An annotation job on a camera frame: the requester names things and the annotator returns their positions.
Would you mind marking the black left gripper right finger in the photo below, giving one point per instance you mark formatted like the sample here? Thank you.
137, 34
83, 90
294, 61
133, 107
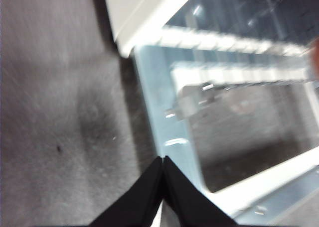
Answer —
189, 204

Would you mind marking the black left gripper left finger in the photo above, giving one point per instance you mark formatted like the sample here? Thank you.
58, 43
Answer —
139, 202

